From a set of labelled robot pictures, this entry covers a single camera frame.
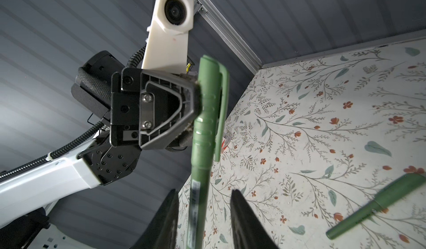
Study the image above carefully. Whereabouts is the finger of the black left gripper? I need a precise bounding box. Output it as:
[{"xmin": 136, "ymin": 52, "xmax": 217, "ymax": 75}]
[{"xmin": 139, "ymin": 69, "xmax": 201, "ymax": 150}]

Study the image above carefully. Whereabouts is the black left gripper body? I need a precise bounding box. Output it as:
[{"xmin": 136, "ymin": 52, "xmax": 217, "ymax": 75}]
[{"xmin": 72, "ymin": 51, "xmax": 146, "ymax": 185}]

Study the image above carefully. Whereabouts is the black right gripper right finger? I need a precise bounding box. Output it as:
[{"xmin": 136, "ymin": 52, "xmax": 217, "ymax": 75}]
[{"xmin": 230, "ymin": 190, "xmax": 278, "ymax": 249}]

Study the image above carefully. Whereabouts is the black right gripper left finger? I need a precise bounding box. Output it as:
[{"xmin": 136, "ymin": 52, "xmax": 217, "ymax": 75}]
[{"xmin": 130, "ymin": 189, "xmax": 179, "ymax": 249}]

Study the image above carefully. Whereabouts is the dark green pen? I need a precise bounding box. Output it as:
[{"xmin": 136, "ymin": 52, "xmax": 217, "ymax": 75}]
[
  {"xmin": 326, "ymin": 173, "xmax": 426, "ymax": 240},
  {"xmin": 185, "ymin": 55, "xmax": 230, "ymax": 249}
]

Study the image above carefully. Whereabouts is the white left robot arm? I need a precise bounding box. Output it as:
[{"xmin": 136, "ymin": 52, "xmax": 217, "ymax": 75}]
[{"xmin": 1, "ymin": 49, "xmax": 200, "ymax": 226}]

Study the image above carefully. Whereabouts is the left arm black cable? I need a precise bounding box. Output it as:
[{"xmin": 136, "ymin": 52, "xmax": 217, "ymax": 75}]
[{"xmin": 0, "ymin": 45, "xmax": 147, "ymax": 183}]

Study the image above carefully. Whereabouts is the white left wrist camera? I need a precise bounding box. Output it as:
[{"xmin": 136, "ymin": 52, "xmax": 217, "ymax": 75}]
[{"xmin": 142, "ymin": 0, "xmax": 194, "ymax": 74}]

